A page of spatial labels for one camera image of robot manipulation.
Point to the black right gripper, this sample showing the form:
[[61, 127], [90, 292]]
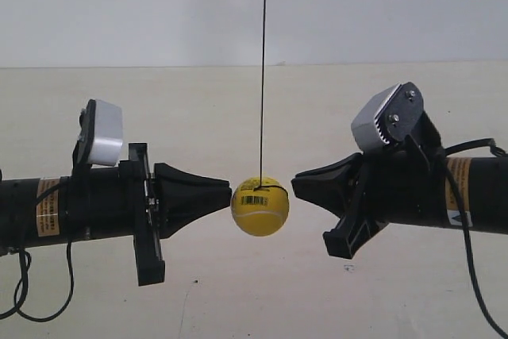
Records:
[[403, 185]]

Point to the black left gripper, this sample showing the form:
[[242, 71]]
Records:
[[120, 201]]

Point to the yellow tennis ball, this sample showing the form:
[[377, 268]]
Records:
[[260, 206]]

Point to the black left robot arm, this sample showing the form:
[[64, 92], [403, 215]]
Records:
[[34, 212]]

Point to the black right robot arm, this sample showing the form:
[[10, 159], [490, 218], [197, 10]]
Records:
[[476, 186]]

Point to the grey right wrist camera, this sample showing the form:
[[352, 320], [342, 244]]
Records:
[[391, 118]]

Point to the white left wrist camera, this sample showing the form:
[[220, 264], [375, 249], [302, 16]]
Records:
[[100, 138]]

